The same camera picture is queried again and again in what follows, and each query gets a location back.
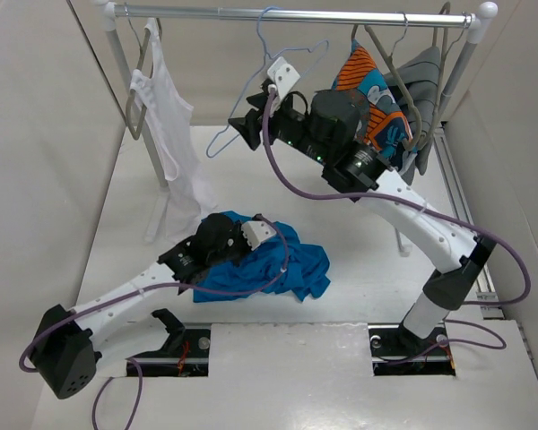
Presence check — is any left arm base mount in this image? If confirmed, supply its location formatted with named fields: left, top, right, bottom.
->
left=133, top=308, right=211, bottom=378

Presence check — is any purple cable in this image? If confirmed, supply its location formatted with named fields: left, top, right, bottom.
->
left=262, top=84, right=533, bottom=366
left=18, top=213, right=291, bottom=430

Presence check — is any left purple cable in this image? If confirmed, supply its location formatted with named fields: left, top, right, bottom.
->
left=18, top=213, right=291, bottom=430

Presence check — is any blue t shirt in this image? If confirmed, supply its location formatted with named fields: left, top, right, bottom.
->
left=193, top=222, right=330, bottom=303

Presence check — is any white tank top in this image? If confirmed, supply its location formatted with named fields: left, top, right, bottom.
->
left=130, top=18, right=217, bottom=242

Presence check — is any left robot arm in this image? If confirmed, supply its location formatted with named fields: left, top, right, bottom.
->
left=29, top=213, right=275, bottom=400

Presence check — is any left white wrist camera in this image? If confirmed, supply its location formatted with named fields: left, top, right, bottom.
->
left=241, top=220, right=273, bottom=251

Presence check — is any white clothes rack frame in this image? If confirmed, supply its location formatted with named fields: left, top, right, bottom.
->
left=91, top=0, right=499, bottom=256

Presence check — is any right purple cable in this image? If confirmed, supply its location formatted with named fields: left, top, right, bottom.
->
left=262, top=84, right=533, bottom=366

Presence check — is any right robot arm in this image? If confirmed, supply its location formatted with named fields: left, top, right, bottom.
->
left=228, top=83, right=496, bottom=353

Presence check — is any grey hanger with patterned shirt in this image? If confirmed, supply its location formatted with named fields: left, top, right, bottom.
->
left=351, top=24, right=421, bottom=151

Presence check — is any light blue wire hanger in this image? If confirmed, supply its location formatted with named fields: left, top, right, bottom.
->
left=205, top=5, right=331, bottom=159

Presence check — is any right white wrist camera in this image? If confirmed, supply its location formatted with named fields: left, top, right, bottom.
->
left=266, top=56, right=300, bottom=99

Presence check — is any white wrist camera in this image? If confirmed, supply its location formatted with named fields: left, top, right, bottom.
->
left=241, top=220, right=273, bottom=251
left=266, top=56, right=300, bottom=99

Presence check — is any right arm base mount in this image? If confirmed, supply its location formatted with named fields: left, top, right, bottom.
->
left=368, top=323, right=456, bottom=376

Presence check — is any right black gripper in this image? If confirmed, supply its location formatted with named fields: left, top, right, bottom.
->
left=228, top=90, right=333, bottom=166

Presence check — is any grey shirt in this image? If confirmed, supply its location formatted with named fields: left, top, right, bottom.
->
left=391, top=46, right=441, bottom=185

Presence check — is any aluminium rail on right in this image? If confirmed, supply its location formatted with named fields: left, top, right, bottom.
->
left=432, top=126, right=499, bottom=303

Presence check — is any colourful patterned shirt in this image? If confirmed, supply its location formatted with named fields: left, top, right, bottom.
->
left=332, top=39, right=417, bottom=174

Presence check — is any grey hanger with tank top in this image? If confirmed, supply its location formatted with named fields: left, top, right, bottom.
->
left=124, top=3, right=152, bottom=141

